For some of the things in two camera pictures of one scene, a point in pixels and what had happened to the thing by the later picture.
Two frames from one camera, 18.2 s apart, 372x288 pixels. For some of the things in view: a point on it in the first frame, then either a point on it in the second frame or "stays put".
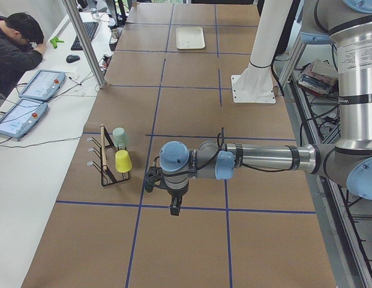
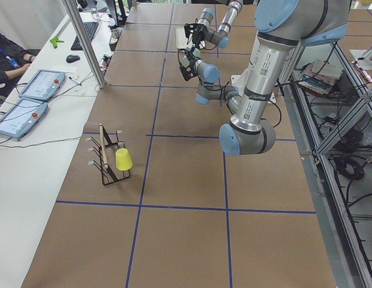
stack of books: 319,77 stays put
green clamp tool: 54,40 stays put
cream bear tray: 189,38 stays put
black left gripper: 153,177 -> 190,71
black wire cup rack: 109,174 stays put
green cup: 120,138 -> 196,53
